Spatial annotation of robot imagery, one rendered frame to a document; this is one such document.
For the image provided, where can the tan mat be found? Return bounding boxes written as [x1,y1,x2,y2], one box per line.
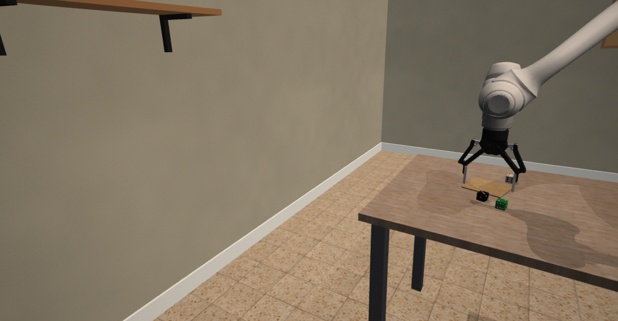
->
[462,177,512,198]

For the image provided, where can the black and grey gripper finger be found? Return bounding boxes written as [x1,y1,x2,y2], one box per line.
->
[495,143,526,192]
[458,139,491,184]

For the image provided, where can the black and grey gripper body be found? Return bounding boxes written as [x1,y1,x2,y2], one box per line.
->
[479,127,509,155]

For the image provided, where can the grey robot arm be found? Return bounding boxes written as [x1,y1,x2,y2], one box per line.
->
[478,0,618,131]

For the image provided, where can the green die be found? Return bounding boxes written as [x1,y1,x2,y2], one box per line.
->
[495,198,508,210]

